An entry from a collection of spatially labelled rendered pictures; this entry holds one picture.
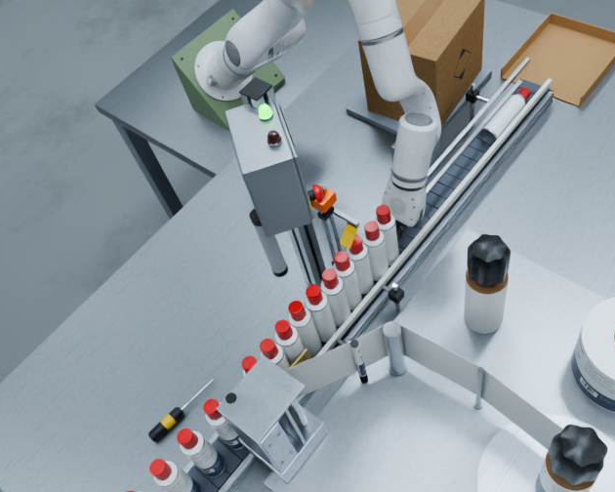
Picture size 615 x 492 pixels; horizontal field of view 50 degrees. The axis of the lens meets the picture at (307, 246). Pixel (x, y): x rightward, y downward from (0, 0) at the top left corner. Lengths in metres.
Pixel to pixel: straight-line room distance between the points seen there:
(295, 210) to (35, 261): 2.23
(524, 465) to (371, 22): 0.94
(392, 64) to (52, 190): 2.46
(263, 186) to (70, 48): 3.34
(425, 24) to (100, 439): 1.37
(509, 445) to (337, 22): 1.59
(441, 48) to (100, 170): 2.14
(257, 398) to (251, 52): 0.91
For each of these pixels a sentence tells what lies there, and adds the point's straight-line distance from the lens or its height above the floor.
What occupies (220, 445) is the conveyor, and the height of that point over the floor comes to 0.88.
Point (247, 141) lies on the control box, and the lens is 1.17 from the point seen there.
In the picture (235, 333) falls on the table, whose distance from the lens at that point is 1.71.
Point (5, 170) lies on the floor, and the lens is 3.83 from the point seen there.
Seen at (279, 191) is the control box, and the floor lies 1.40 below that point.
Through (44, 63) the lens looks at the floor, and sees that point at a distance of 4.39.
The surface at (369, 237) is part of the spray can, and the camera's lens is 1.50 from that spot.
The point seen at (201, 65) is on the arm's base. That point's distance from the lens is 2.16.
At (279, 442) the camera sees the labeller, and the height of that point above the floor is 1.07.
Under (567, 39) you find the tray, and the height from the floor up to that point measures 0.83.
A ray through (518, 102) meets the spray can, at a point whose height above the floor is 0.93.
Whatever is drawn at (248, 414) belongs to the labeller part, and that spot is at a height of 1.14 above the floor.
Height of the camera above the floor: 2.28
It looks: 54 degrees down
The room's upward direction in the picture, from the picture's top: 18 degrees counter-clockwise
